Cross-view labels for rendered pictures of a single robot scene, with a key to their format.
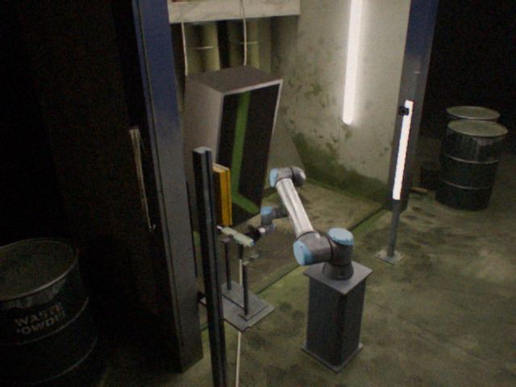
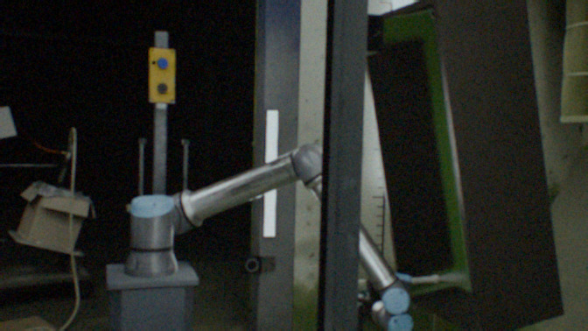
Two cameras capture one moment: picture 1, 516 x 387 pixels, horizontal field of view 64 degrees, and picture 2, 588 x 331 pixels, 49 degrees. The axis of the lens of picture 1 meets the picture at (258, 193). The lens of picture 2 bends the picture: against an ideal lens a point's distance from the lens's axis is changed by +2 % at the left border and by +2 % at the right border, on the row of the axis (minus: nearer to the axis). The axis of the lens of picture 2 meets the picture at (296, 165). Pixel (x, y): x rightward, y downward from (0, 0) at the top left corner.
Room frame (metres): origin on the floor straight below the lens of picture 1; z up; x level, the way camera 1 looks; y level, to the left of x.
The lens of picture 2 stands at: (3.61, -2.26, 1.17)
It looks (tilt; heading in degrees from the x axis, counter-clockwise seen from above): 3 degrees down; 118
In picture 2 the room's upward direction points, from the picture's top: 2 degrees clockwise
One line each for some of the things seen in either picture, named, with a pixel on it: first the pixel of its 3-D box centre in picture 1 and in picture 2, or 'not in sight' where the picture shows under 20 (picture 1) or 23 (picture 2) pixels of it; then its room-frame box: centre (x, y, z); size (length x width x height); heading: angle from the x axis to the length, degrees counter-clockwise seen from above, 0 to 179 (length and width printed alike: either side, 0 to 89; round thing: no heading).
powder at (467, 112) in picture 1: (472, 114); not in sight; (4.81, -2.56, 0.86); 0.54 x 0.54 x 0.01
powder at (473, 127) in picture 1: (476, 128); not in sight; (4.21, -2.32, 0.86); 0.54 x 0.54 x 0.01
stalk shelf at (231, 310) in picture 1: (236, 304); not in sight; (1.63, 0.12, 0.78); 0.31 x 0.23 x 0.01; 45
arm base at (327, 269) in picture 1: (338, 264); (150, 258); (2.08, -0.48, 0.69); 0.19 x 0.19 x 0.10
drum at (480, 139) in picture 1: (468, 166); not in sight; (4.20, -2.31, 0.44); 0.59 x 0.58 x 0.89; 150
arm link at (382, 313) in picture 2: (266, 228); (395, 320); (2.88, -0.06, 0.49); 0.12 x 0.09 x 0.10; 138
